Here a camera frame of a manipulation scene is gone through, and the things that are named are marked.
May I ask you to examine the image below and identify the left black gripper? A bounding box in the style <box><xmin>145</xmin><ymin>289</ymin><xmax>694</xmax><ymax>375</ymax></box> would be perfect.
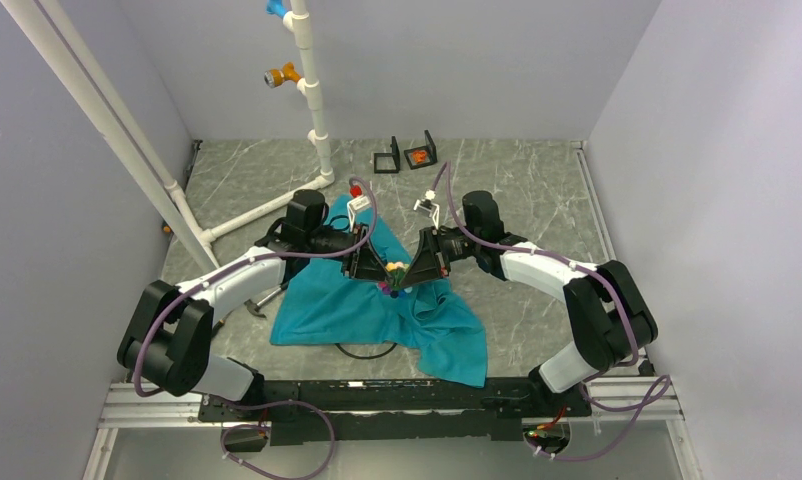
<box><xmin>307</xmin><ymin>223</ymin><xmax>394</xmax><ymax>285</ymax></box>

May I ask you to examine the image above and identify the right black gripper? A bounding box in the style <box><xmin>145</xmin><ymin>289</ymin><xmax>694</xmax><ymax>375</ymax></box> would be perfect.
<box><xmin>399</xmin><ymin>226</ymin><xmax>480</xmax><ymax>289</ymax></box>

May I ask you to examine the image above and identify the colourful flower plush patch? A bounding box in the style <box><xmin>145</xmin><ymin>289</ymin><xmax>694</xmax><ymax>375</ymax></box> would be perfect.
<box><xmin>377</xmin><ymin>261</ymin><xmax>413</xmax><ymax>298</ymax></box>

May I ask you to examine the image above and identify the teal t-shirt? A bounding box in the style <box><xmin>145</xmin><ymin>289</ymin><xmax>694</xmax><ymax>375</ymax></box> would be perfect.
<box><xmin>269</xmin><ymin>193</ymin><xmax>490</xmax><ymax>390</ymax></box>

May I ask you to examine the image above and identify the black square frame holder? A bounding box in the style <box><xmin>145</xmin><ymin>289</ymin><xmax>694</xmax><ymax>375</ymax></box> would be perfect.
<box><xmin>403</xmin><ymin>130</ymin><xmax>438</xmax><ymax>170</ymax></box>

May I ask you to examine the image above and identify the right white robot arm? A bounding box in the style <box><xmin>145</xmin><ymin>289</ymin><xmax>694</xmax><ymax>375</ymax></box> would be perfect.
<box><xmin>400</xmin><ymin>190</ymin><xmax>658</xmax><ymax>415</ymax></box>

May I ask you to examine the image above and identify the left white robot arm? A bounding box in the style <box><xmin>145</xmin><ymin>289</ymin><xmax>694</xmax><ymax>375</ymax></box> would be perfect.
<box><xmin>117</xmin><ymin>177</ymin><xmax>388</xmax><ymax>420</ymax></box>

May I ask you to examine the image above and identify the orange flashlight on pipe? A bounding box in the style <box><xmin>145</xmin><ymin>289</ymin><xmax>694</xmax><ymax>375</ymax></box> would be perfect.
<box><xmin>263</xmin><ymin>62</ymin><xmax>302</xmax><ymax>89</ymax></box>

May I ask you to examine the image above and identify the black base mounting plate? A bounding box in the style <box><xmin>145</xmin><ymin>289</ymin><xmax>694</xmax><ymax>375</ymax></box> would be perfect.
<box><xmin>198</xmin><ymin>376</ymin><xmax>591</xmax><ymax>446</ymax></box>

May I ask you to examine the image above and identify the blue fitting on pipe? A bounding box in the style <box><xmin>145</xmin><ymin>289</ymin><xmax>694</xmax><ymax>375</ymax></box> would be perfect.
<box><xmin>266</xmin><ymin>0</ymin><xmax>290</xmax><ymax>19</ymax></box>

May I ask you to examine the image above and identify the white PVC pipe stand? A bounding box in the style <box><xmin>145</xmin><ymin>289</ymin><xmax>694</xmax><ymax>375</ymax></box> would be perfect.
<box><xmin>2</xmin><ymin>1</ymin><xmax>335</xmax><ymax>272</ymax></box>

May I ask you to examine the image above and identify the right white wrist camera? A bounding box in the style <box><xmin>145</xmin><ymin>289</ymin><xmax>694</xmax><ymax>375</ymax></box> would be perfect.
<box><xmin>413</xmin><ymin>190</ymin><xmax>441</xmax><ymax>229</ymax></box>

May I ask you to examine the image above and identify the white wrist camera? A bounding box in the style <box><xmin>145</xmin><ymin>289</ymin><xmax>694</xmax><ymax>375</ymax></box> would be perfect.
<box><xmin>413</xmin><ymin>190</ymin><xmax>441</xmax><ymax>229</ymax></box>
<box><xmin>346</xmin><ymin>183</ymin><xmax>373</xmax><ymax>231</ymax></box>

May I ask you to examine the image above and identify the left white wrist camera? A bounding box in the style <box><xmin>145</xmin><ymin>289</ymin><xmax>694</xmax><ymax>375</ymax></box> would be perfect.
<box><xmin>346</xmin><ymin>183</ymin><xmax>373</xmax><ymax>231</ymax></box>

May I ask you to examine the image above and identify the black coiled cable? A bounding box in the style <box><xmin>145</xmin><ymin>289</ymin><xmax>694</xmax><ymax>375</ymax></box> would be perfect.
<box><xmin>335</xmin><ymin>343</ymin><xmax>398</xmax><ymax>361</ymax></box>

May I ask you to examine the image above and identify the aluminium rail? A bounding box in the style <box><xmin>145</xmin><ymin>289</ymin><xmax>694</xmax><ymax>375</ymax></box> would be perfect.
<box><xmin>98</xmin><ymin>377</ymin><xmax>685</xmax><ymax>429</ymax></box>

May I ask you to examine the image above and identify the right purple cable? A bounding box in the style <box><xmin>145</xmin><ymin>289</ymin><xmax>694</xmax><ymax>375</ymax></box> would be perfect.
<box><xmin>430</xmin><ymin>160</ymin><xmax>673</xmax><ymax>464</ymax></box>

